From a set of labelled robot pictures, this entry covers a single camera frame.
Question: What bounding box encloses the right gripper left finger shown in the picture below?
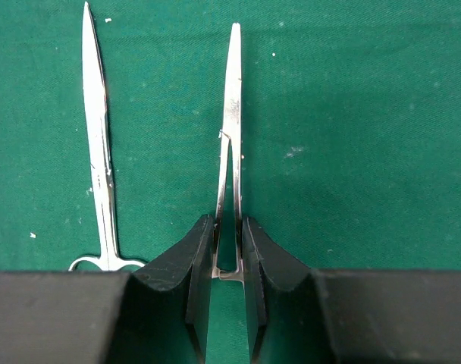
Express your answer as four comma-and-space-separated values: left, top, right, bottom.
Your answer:
0, 215, 214, 363

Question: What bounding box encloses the silver needle holder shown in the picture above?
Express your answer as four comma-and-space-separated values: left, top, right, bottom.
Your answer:
212, 23, 244, 283

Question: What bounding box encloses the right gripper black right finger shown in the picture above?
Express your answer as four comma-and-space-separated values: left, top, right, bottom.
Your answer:
243, 217, 461, 363

